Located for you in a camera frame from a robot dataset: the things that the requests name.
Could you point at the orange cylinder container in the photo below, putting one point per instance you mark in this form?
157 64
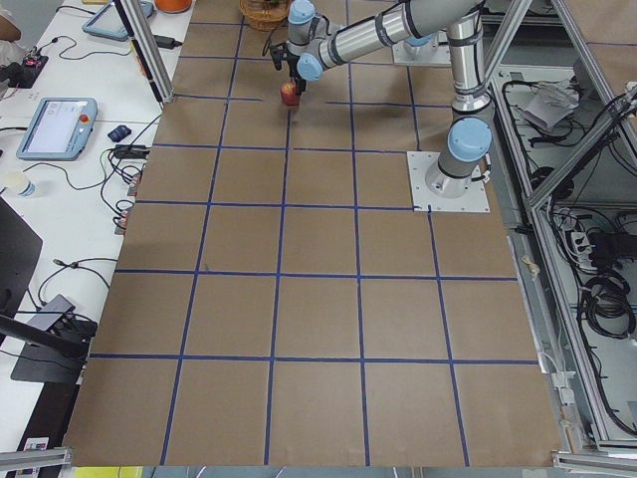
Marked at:
173 6

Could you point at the near blue teach pendant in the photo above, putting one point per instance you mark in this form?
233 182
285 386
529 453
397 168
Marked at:
59 130

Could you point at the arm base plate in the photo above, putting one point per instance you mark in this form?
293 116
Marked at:
439 60
432 191

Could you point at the far blue teach pendant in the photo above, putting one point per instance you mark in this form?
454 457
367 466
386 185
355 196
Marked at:
107 23

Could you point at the red yellow apple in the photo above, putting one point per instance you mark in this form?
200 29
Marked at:
290 95

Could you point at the small dark blue device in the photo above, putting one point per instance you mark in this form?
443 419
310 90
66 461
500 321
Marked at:
119 133

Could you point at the blue teach pendant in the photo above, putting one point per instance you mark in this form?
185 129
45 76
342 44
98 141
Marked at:
107 23
59 130

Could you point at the black power adapter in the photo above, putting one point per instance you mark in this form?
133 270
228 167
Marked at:
164 42

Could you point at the black monitor stand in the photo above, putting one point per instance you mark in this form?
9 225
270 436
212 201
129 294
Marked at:
56 342

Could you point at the aluminium frame post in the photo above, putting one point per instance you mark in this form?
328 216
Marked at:
142 40

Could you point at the white paper cup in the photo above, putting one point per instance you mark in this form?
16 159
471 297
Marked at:
19 183

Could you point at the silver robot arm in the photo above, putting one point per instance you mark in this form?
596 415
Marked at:
429 45
315 45

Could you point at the brown wicker basket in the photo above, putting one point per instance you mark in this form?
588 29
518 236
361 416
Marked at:
264 15

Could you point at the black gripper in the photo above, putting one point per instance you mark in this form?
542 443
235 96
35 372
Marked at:
298 81

